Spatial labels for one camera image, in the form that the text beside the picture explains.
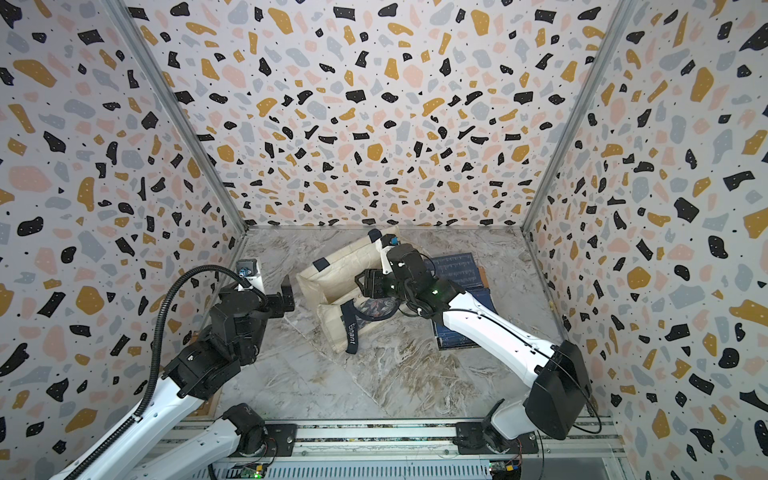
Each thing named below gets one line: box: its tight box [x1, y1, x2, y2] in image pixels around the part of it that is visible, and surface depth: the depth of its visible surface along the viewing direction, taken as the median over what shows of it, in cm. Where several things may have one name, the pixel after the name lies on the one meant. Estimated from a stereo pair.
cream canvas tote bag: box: [296, 226, 400, 354], surface depth 86 cm
